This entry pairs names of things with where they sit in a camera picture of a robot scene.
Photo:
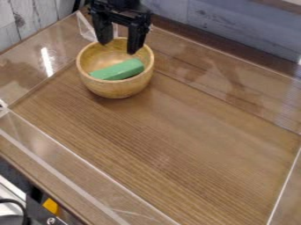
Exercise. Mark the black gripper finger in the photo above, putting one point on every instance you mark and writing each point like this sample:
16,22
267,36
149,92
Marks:
137,37
104,28

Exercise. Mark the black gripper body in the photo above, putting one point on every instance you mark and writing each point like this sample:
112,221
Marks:
124,11

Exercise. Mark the green rectangular block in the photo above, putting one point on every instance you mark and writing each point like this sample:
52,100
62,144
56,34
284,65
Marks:
120,71

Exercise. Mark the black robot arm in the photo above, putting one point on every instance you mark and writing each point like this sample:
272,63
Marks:
124,12

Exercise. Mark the brown wooden bowl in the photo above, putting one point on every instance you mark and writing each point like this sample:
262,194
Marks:
100,56

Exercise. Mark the black device with yellow label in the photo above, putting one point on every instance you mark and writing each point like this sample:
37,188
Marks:
41,216

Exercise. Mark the clear acrylic corner bracket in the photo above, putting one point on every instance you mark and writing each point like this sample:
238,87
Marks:
88,30

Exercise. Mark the clear acrylic tray wall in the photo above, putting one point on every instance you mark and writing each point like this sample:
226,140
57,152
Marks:
58,146

